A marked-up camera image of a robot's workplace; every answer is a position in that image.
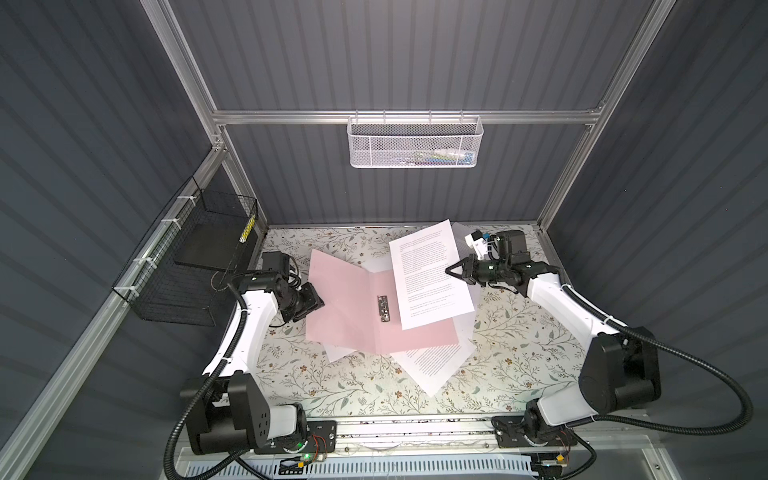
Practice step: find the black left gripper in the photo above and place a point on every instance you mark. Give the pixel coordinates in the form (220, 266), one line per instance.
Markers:
(311, 301)

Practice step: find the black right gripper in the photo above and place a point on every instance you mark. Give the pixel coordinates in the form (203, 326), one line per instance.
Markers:
(469, 266)

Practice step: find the pink file folder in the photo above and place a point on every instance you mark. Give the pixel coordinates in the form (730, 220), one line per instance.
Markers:
(361, 310)

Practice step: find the printed paper sheet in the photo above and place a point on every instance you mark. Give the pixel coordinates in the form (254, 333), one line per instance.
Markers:
(432, 368)
(413, 303)
(425, 293)
(335, 353)

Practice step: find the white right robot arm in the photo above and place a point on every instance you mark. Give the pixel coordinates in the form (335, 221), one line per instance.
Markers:
(619, 371)

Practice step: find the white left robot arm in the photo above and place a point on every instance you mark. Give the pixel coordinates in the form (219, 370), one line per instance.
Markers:
(230, 412)

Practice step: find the floral table mat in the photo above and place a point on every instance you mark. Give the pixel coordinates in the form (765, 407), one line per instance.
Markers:
(521, 353)

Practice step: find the printed paper sheet front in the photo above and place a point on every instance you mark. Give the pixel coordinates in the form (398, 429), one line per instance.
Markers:
(432, 368)

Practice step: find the pens in white basket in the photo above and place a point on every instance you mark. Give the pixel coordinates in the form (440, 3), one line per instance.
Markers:
(439, 157)

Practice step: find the white ventilation grille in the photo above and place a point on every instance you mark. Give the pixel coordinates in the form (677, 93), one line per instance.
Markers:
(458, 466)

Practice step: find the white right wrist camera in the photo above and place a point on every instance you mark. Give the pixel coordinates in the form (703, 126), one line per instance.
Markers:
(482, 244)

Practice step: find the black wire mesh basket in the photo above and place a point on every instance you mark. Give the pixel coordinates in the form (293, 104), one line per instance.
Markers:
(180, 275)

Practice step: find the white wire mesh basket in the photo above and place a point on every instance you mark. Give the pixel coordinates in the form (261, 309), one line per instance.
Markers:
(374, 141)

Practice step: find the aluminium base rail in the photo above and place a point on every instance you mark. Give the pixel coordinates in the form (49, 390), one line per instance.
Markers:
(596, 451)

